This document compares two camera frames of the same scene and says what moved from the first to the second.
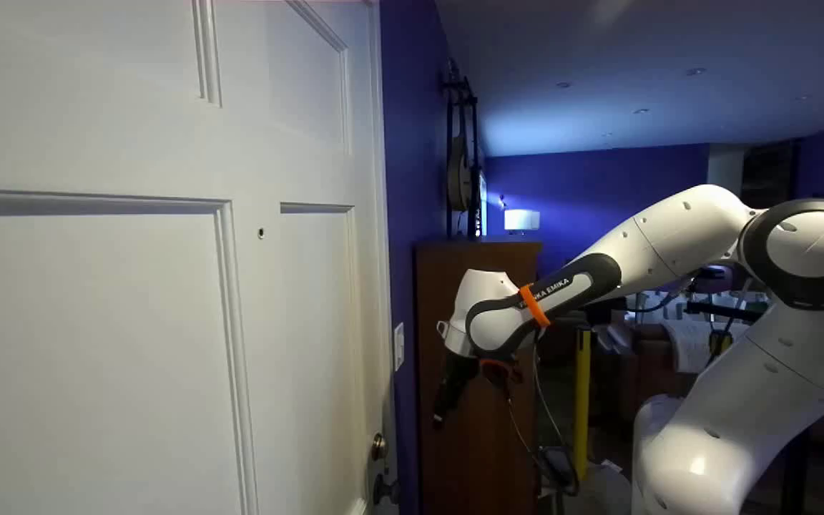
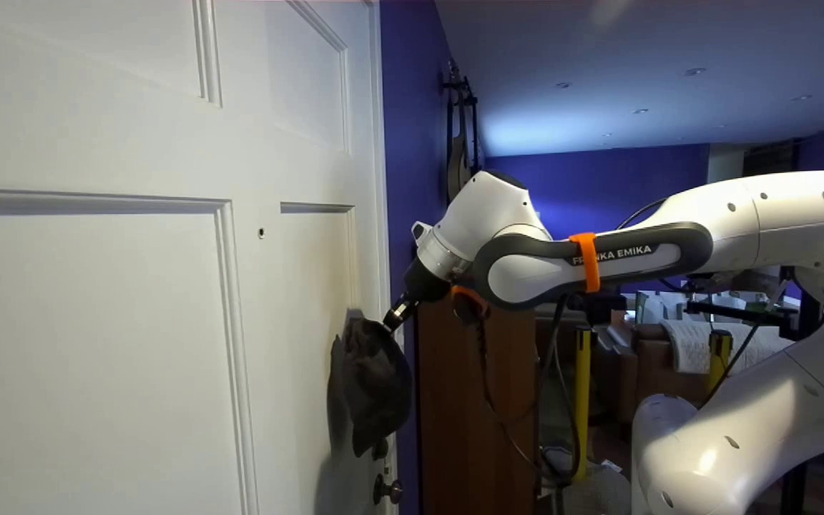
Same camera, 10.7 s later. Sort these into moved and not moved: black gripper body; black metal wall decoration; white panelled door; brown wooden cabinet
Moved: black gripper body
Not moved: black metal wall decoration; brown wooden cabinet; white panelled door
